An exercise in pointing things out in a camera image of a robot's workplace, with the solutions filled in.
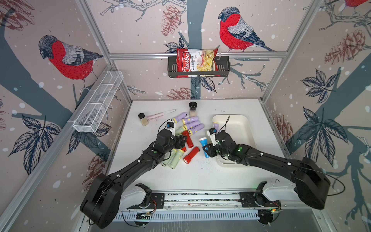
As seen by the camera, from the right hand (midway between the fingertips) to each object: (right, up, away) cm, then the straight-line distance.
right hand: (205, 146), depth 83 cm
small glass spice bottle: (-42, +14, +18) cm, 48 cm away
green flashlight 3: (-15, -6, +5) cm, 17 cm away
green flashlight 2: (-23, -10, +1) cm, 25 cm away
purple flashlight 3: (-7, +7, +16) cm, 18 cm away
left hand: (-11, +7, +1) cm, 13 cm away
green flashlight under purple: (-17, +7, +15) cm, 24 cm away
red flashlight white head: (-13, -4, +7) cm, 15 cm away
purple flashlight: (-12, +14, +21) cm, 28 cm away
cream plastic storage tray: (+28, +9, +22) cm, 37 cm away
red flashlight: (-9, +1, +13) cm, 16 cm away
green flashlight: (+1, +9, -6) cm, 11 cm away
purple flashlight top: (-16, +17, +25) cm, 34 cm away
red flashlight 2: (-10, -8, +3) cm, 14 cm away
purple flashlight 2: (-11, +10, +18) cm, 23 cm away
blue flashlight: (-1, +3, 0) cm, 3 cm away
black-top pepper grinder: (-7, +22, +18) cm, 29 cm away
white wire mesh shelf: (-59, +18, -11) cm, 63 cm away
